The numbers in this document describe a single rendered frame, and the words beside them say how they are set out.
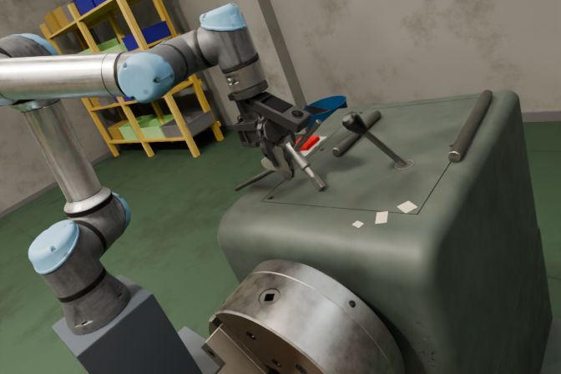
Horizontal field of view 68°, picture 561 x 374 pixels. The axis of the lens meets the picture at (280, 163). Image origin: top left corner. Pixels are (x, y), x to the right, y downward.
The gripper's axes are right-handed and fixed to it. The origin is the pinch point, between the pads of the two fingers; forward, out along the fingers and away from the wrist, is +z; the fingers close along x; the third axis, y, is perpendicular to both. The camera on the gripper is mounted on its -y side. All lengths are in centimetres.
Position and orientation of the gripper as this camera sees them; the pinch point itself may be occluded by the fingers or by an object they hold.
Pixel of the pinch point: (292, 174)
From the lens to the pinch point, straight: 87.1
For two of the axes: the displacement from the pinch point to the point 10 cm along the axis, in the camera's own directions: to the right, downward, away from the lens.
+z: 3.5, 8.6, 3.7
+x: -5.8, 5.1, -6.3
